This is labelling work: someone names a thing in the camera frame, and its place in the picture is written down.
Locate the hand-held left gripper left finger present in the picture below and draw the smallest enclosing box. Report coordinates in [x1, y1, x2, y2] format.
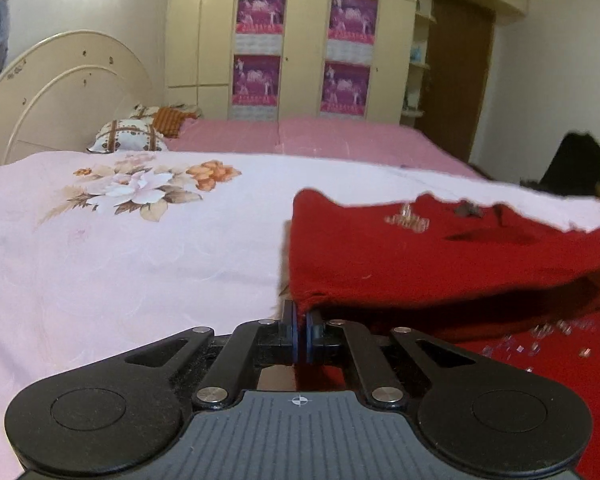
[124, 300, 300, 409]

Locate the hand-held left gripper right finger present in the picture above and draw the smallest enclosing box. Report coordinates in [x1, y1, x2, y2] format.
[304, 310, 481, 407]

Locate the red knit sweater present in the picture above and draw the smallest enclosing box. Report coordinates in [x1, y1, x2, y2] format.
[277, 188, 600, 480]

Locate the white floral bed sheet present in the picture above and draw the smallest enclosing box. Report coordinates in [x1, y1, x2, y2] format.
[0, 150, 600, 471]

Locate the pink bedspread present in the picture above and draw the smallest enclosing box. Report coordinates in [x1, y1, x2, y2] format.
[166, 116, 487, 181]

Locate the floral checked pillow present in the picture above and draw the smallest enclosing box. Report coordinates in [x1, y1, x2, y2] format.
[130, 103, 202, 122]
[86, 119, 170, 154]

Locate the cream corner shelf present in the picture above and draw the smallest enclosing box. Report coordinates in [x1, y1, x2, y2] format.
[399, 7, 438, 129]

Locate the brown wooden door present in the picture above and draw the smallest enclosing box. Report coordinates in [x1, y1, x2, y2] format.
[424, 0, 496, 164]

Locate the cream wardrobe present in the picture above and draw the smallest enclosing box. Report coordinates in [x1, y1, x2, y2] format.
[165, 0, 531, 128]

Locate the black bag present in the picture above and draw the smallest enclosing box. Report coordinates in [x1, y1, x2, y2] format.
[521, 131, 600, 197]

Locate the cream arched headboard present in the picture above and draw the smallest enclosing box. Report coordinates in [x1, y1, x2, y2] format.
[0, 30, 156, 173]

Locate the purple wall poster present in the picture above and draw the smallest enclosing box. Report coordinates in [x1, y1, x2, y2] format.
[320, 62, 372, 120]
[235, 0, 288, 56]
[326, 0, 380, 64]
[231, 54, 282, 122]

